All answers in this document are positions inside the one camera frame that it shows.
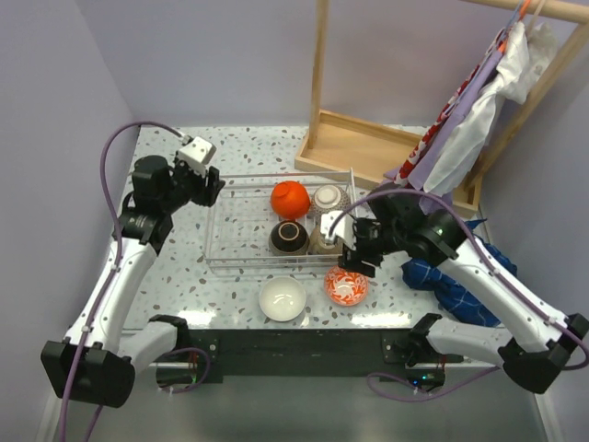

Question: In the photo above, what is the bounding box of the dotted beige bowl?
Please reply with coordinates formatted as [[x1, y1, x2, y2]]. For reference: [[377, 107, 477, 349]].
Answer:
[[311, 184, 351, 216]]

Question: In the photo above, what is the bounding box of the blue checked cloth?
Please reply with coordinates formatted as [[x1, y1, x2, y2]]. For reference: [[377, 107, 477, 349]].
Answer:
[[400, 218, 519, 329]]

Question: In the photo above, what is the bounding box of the red white patterned garment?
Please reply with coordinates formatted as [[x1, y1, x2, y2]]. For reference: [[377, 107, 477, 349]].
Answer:
[[385, 36, 502, 186]]

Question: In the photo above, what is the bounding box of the clear wire dish rack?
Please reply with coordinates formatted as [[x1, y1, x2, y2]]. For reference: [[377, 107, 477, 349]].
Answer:
[[203, 169, 356, 270]]

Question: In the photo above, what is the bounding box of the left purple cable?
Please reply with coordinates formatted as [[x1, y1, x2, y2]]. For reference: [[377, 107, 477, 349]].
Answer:
[[57, 122, 213, 442]]

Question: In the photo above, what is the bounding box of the brown striped bowl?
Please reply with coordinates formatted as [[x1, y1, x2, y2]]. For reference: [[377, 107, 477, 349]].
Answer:
[[269, 220, 309, 256]]

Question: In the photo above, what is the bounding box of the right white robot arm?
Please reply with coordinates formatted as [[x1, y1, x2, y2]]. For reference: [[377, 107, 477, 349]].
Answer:
[[320, 185, 588, 394]]

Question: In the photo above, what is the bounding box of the lilac hanging garment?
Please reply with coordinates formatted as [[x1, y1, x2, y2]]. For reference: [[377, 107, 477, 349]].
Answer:
[[377, 50, 502, 190]]

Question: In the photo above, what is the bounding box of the red floral white bowl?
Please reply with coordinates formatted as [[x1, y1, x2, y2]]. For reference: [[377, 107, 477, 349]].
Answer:
[[324, 266, 369, 307]]

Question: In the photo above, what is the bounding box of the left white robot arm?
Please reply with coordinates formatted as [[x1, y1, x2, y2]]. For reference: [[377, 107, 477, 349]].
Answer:
[[40, 153, 225, 408]]

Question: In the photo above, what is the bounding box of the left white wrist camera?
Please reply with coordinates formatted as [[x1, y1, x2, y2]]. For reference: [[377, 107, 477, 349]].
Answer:
[[175, 135, 216, 177]]

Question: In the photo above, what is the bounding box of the purple cable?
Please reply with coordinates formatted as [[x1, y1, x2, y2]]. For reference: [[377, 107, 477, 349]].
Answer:
[[57, 122, 213, 442], [327, 188, 589, 402]]

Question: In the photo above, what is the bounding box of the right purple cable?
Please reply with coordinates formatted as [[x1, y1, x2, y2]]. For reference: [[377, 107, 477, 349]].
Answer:
[[327, 188, 589, 402]]

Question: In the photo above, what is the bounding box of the black bowl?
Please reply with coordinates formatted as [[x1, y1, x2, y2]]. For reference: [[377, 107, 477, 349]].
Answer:
[[307, 226, 342, 255]]

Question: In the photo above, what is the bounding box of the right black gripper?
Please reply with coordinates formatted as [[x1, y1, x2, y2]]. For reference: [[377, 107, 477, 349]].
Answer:
[[338, 216, 402, 277]]

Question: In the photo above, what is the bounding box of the white hanging garment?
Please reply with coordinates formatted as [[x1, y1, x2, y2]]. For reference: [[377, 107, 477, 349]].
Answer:
[[419, 22, 558, 196]]

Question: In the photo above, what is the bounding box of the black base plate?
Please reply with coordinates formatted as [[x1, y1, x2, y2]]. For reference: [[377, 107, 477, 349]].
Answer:
[[156, 329, 463, 387]]

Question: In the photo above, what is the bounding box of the aluminium rail frame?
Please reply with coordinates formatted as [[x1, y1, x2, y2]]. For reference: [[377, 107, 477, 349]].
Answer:
[[34, 202, 562, 442]]

